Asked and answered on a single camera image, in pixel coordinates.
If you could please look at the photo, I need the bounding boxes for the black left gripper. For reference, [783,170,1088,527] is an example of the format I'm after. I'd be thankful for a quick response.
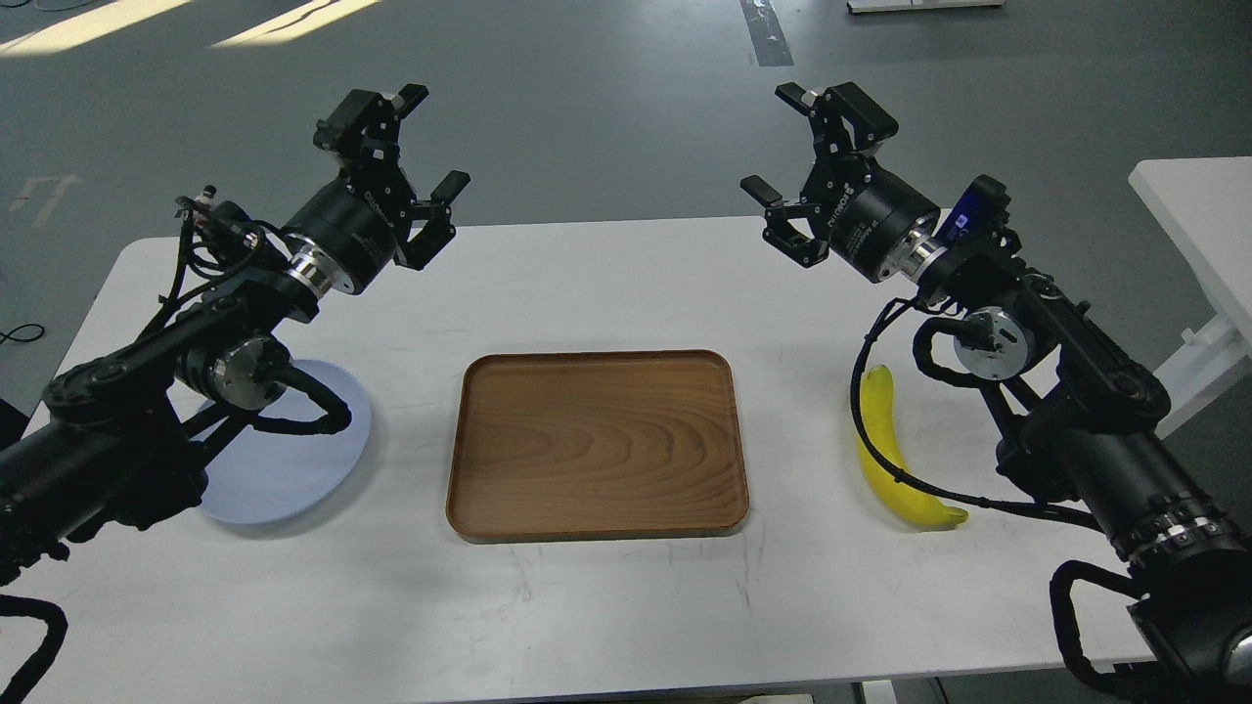
[279,83,472,294]

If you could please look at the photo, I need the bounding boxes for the white side table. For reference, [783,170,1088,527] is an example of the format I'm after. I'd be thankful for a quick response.
[1128,155,1251,437]

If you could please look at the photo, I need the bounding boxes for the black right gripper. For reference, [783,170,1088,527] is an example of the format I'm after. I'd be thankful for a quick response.
[739,83,940,282]

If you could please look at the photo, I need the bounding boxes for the yellow banana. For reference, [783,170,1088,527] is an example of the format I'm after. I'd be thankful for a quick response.
[858,365,969,530]

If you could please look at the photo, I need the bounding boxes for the brown wooden tray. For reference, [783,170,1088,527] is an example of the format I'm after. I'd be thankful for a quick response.
[444,349,750,544]

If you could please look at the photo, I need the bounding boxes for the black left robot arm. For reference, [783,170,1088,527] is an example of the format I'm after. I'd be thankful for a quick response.
[1,83,470,584]

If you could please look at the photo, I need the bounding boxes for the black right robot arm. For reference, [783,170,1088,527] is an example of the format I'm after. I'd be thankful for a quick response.
[739,83,1251,703]

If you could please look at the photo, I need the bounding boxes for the light blue round plate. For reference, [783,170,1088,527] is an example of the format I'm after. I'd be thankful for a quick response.
[198,358,372,526]

